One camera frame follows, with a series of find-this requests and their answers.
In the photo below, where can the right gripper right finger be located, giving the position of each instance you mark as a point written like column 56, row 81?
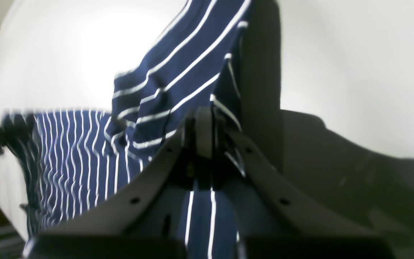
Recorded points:
column 274, row 219

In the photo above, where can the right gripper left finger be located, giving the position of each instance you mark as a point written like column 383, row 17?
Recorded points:
column 141, row 221

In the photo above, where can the navy white striped T-shirt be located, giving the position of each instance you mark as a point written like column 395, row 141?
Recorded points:
column 74, row 160

